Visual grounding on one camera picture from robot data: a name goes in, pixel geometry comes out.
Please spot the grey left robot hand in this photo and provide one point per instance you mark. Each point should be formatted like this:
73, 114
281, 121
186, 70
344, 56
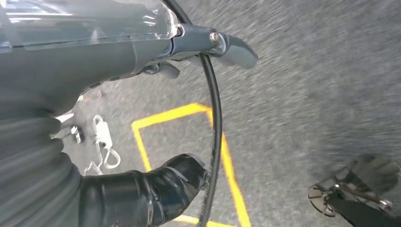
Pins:
62, 62

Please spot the small black white plug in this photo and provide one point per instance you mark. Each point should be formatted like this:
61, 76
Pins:
76, 134

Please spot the yellow floor tape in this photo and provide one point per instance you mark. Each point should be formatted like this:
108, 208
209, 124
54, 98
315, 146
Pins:
175, 112

